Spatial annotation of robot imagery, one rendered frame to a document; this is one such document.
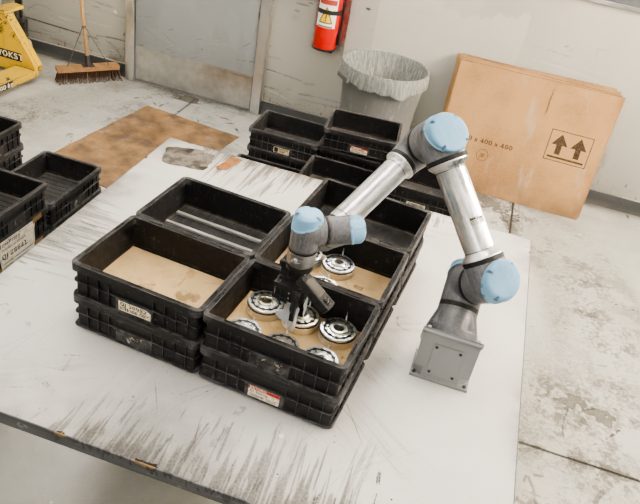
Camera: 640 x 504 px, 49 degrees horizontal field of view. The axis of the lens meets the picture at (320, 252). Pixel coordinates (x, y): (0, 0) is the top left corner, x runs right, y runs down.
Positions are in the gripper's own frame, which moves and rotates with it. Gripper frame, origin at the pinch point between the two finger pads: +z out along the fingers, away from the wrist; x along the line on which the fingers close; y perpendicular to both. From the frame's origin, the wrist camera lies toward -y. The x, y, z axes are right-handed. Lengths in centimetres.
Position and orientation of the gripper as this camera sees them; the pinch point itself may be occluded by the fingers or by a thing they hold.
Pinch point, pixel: (296, 324)
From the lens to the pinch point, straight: 194.0
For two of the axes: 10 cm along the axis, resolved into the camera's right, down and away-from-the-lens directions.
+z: -1.6, 8.2, 5.5
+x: -4.3, 4.5, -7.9
